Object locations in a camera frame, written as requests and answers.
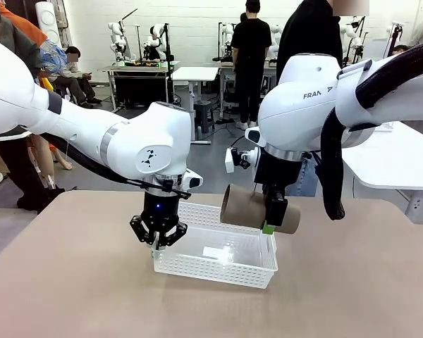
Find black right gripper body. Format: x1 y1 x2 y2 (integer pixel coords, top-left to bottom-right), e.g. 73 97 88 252
253 154 299 200

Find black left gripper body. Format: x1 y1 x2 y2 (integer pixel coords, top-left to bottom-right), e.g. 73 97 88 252
142 192 180 230

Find brown cardboard tube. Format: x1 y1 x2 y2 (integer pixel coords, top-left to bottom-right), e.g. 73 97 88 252
219 184 302 235

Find white perforated plastic basket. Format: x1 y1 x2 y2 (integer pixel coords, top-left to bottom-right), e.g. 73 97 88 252
150 201 279 289

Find white sticker in basket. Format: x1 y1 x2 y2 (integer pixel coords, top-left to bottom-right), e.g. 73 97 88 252
202 246 226 260

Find grey plastic stool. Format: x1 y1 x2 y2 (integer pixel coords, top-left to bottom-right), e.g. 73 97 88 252
193 100 214 134

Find long white workbench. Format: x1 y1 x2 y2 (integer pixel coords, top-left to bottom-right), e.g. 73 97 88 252
218 61 279 119

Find white side table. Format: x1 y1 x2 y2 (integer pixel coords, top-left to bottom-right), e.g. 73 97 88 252
341 120 423 225

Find desk with black cabinet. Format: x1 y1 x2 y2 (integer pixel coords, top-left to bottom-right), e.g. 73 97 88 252
102 61 180 113

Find white height-adjustable desk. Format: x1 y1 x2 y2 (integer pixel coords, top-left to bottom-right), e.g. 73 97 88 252
171 66 220 145

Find person in black t-shirt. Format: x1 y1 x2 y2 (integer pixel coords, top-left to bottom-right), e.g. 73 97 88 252
231 0 273 130

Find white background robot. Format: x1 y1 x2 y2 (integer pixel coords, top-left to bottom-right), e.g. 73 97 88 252
267 23 281 59
216 21 235 64
107 21 128 68
340 15 369 68
142 23 170 63

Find person in black sweater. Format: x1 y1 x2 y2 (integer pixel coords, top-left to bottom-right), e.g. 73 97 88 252
274 0 343 198

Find seated person in grey clothes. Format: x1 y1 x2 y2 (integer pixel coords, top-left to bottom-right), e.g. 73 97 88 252
51 45 103 109

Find yellow object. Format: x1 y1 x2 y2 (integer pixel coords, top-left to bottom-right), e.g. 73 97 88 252
38 77 56 93

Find black tripod stand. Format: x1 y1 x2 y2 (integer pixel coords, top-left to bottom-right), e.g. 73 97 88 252
384 21 406 59

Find blue patterned cloth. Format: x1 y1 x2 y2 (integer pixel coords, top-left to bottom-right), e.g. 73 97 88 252
38 39 68 71

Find white standing air conditioner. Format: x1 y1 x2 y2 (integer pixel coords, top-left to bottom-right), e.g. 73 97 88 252
35 1 63 49

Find person in orange jacket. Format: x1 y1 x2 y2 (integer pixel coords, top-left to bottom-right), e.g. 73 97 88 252
0 1 73 172

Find person in olive puffer jacket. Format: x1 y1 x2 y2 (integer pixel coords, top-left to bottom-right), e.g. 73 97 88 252
0 0 66 214

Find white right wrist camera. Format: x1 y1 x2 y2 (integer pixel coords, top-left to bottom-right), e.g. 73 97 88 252
224 146 260 174

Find black right arm cable sleeve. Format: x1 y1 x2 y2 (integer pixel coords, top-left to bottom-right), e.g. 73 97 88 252
319 37 423 221

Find black arm cable sleeve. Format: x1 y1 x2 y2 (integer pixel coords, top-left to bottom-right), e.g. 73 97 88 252
38 132 192 199
319 37 423 221

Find black left arm cable sleeve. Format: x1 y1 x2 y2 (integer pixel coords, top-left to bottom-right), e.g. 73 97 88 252
38 132 192 199

